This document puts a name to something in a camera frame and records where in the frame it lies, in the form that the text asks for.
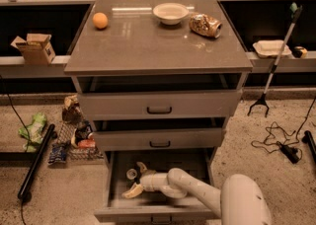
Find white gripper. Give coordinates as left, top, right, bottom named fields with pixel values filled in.
left=121, top=162, right=168, bottom=199

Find green soda can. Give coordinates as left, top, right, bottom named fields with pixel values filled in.
left=126, top=169, right=139, bottom=183

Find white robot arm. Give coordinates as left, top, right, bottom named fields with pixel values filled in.
left=122, top=162, right=272, bottom=225

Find grey bottom drawer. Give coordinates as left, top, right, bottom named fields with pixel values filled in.
left=95, top=149, right=217, bottom=225

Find grey drawer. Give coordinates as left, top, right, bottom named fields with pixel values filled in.
left=95, top=149, right=217, bottom=225
left=78, top=91, right=241, bottom=120
left=93, top=128, right=225, bottom=151

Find grey middle drawer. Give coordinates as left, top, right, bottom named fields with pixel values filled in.
left=93, top=128, right=225, bottom=151

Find grey top drawer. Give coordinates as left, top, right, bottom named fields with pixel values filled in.
left=78, top=91, right=241, bottom=120

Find grey drawer cabinet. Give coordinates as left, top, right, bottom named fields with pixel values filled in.
left=64, top=0, right=254, bottom=225

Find red and black packets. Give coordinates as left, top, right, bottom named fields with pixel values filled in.
left=70, top=120, right=96, bottom=149

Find blue snack packet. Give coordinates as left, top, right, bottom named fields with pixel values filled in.
left=48, top=144, right=67, bottom=165

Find brown snack bag on floor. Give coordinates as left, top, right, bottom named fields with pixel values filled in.
left=62, top=95, right=82, bottom=123

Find black floor bar left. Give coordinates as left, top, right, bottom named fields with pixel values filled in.
left=18, top=124, right=55, bottom=202

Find black floor bar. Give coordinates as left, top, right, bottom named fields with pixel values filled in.
left=302, top=130, right=316, bottom=164
left=18, top=124, right=55, bottom=202

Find green chip bag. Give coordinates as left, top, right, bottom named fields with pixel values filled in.
left=18, top=112, right=47, bottom=153

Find orange fruit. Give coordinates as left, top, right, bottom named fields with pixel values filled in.
left=92, top=12, right=108, bottom=30

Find small cardboard box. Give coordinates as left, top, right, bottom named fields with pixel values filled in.
left=11, top=34, right=55, bottom=65

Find crushed gold snack bag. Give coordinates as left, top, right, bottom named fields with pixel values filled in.
left=189, top=13, right=222, bottom=38

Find white bowl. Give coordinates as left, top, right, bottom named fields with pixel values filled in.
left=153, top=3, right=189, bottom=26

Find black floor bar right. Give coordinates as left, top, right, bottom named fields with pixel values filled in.
left=302, top=130, right=316, bottom=164

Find white foam food tray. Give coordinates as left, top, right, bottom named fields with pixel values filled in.
left=253, top=39, right=283, bottom=58

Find yellow black tape roll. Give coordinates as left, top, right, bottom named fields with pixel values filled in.
left=292, top=46, right=307, bottom=58

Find grabber reacher tool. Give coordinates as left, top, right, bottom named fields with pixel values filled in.
left=247, top=2, right=303, bottom=116

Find wire mesh basket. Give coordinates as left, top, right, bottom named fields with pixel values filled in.
left=56, top=120, right=103, bottom=161

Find black power adapter cable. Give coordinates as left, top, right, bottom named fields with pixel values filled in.
left=251, top=97, right=316, bottom=165

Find black cable left floor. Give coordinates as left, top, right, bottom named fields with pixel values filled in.
left=0, top=74, right=33, bottom=225

